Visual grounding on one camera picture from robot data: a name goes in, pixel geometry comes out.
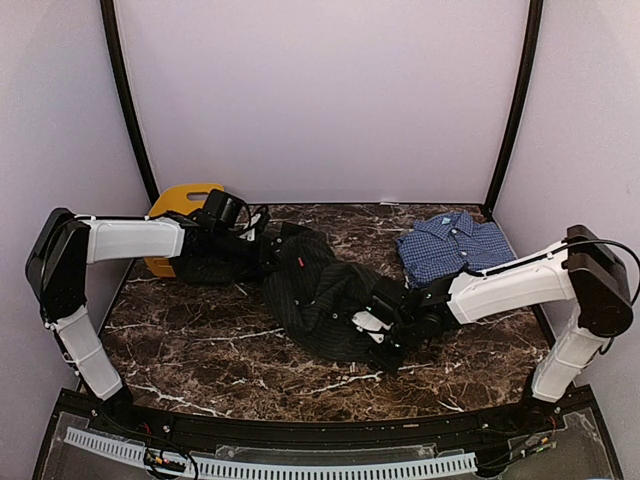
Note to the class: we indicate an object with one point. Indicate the black enclosure frame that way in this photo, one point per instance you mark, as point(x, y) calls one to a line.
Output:
point(324, 101)

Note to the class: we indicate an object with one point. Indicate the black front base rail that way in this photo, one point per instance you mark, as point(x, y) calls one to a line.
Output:
point(523, 440)

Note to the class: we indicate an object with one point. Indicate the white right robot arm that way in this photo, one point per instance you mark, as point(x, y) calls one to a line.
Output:
point(581, 269)

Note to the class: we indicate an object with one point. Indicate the white slotted cable duct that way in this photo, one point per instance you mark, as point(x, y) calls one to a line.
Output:
point(255, 463)

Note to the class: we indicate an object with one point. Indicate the blue checked folded shirt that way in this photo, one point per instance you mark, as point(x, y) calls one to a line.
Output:
point(448, 243)

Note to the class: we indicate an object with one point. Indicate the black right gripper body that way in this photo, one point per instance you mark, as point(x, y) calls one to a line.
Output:
point(407, 339)

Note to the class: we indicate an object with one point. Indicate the black pinstriped long sleeve shirt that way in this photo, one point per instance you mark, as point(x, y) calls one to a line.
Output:
point(314, 295)

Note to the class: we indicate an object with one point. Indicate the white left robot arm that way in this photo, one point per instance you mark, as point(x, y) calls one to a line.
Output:
point(69, 247)

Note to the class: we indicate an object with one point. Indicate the yellow plastic basket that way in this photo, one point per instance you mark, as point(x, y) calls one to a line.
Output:
point(174, 204)

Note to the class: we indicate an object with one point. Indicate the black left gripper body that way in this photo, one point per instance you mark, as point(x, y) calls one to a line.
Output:
point(246, 260)

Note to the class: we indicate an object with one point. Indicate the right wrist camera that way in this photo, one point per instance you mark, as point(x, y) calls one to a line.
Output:
point(378, 318)

